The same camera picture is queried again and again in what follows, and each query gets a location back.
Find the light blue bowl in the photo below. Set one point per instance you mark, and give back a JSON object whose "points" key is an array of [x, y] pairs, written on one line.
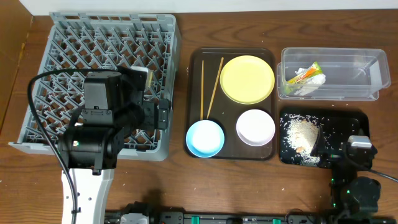
{"points": [[205, 138]]}

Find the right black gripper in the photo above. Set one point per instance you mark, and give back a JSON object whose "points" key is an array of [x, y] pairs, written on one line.
{"points": [[330, 156]]}

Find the clear plastic waste bin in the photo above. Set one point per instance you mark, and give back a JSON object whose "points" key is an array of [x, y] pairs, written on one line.
{"points": [[350, 74]]}

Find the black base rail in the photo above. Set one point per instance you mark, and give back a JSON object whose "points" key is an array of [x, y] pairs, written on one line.
{"points": [[139, 212]]}

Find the black waste tray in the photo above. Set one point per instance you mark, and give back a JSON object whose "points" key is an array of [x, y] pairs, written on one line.
{"points": [[363, 119]]}

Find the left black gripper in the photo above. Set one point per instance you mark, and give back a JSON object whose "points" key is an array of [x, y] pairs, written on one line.
{"points": [[162, 113]]}

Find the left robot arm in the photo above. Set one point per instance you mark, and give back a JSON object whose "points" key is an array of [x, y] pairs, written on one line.
{"points": [[114, 107]]}

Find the rice food scraps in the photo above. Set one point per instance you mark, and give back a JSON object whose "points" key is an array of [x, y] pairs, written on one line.
{"points": [[298, 133]]}

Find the yellow round plate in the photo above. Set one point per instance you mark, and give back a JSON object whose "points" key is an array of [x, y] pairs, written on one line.
{"points": [[247, 79]]}

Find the dark brown serving tray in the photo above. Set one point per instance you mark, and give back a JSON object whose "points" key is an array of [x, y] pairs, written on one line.
{"points": [[225, 111]]}

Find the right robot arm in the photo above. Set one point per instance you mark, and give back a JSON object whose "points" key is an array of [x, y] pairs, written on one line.
{"points": [[354, 198]]}

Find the white tissue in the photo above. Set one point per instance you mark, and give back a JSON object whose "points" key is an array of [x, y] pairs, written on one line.
{"points": [[311, 82]]}

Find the white bowl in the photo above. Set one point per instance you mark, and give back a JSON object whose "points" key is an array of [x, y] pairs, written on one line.
{"points": [[255, 127]]}

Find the green orange snack wrapper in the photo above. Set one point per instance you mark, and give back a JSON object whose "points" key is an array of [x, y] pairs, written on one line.
{"points": [[301, 75]]}

